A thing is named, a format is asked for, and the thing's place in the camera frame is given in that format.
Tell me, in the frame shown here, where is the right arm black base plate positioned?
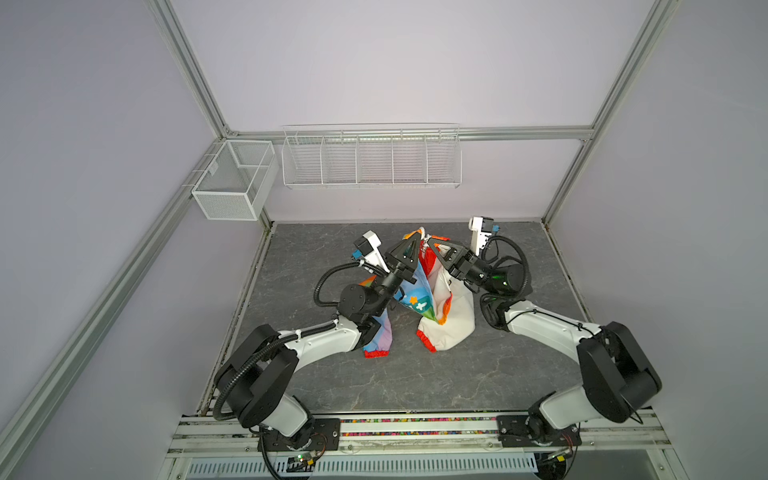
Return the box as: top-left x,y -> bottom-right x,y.
496,414 -> 582,448

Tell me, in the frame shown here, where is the white vented cable duct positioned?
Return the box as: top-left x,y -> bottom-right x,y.
186,452 -> 539,479

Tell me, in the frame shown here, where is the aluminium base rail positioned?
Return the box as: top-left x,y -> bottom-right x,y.
159,409 -> 688,479

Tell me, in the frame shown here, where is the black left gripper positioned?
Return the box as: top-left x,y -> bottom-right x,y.
369,233 -> 421,319

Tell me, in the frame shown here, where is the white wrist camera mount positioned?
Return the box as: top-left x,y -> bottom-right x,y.
352,230 -> 390,273
468,216 -> 500,256

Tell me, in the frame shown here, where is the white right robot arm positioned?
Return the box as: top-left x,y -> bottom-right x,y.
427,235 -> 663,445

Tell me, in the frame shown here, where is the colourful rainbow kids jacket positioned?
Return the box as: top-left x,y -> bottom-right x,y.
363,227 -> 476,359

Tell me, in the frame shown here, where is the white wire shelf basket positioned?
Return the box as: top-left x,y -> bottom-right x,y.
282,123 -> 463,188

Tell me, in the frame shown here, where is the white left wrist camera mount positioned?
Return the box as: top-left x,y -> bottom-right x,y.
352,230 -> 390,273

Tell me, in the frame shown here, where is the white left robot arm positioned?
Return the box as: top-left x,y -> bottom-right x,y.
212,233 -> 422,442

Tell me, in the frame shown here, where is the white mesh box basket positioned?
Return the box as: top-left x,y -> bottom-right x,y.
192,140 -> 279,221

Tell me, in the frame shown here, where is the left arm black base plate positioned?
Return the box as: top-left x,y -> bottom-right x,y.
261,417 -> 341,452

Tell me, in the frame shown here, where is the black left arm corrugated cable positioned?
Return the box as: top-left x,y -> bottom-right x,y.
313,260 -> 376,308

